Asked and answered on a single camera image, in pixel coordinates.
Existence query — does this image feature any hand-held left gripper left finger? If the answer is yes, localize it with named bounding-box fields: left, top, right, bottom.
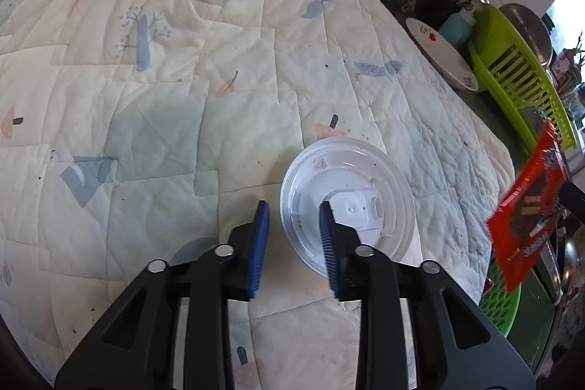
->
left=54, top=200, right=271, bottom=390

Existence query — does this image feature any cream quilted blanket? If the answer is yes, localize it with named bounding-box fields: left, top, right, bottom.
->
left=0, top=0, right=515, bottom=390

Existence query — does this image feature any white plate with red print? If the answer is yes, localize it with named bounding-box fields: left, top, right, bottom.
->
left=405, top=17, right=479, bottom=92

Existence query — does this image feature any green plastic dish rack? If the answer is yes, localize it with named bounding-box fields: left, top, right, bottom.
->
left=467, top=3, right=579, bottom=153

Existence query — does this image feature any steel mixing bowl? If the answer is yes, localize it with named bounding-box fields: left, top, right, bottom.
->
left=498, top=3, right=554, bottom=66

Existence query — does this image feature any green perforated plastic basket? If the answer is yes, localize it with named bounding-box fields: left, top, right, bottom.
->
left=478, top=276, right=522, bottom=338

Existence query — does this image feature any white plastic lid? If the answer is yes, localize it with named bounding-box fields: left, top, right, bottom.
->
left=280, top=136, right=416, bottom=279

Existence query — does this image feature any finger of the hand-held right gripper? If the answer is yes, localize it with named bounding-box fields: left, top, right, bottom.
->
left=560, top=181, right=585, bottom=219

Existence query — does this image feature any teal plastic bottle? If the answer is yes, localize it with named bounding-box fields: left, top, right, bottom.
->
left=439, top=12, right=476, bottom=49

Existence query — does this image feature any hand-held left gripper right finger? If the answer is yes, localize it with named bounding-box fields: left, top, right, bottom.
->
left=318, top=201, right=536, bottom=390

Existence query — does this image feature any red snack wrapper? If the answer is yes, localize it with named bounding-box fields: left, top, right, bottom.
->
left=485, top=120, right=571, bottom=292

